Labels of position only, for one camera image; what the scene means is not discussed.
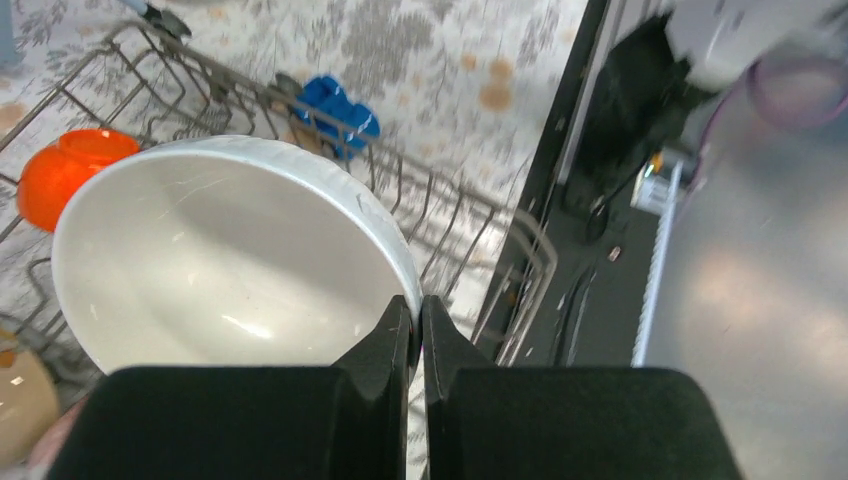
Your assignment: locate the grey wire dish rack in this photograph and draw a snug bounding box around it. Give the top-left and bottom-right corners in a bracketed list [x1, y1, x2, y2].
[1, 21, 557, 394]

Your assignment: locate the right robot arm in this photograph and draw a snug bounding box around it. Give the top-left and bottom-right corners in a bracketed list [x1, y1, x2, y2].
[562, 1, 847, 245]

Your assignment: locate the near beige patterned bowl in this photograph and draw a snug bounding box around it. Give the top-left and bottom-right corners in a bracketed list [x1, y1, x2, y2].
[1, 330, 60, 470]

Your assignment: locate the white ribbed bowl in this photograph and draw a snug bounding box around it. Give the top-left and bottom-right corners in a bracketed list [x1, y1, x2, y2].
[51, 135, 423, 373]

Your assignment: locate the near orange bowl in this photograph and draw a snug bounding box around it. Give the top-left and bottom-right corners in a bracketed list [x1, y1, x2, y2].
[16, 128, 141, 232]

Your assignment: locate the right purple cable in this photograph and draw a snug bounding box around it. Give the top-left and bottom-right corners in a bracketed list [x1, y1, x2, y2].
[675, 39, 848, 220]

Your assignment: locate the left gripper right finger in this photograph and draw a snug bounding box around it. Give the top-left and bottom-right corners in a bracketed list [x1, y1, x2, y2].
[421, 295, 492, 479]

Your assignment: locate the pink patterned bowl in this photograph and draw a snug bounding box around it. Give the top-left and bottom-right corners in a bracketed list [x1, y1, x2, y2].
[25, 395, 88, 479]

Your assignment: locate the floral tablecloth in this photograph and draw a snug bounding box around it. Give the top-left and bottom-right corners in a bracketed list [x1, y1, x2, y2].
[0, 0, 591, 480]

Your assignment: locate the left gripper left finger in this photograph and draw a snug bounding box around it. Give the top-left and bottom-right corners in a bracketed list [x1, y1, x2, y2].
[331, 295, 412, 479]

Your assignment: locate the blue toy block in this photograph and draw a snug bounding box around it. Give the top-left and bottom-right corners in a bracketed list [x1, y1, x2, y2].
[289, 75, 381, 160]

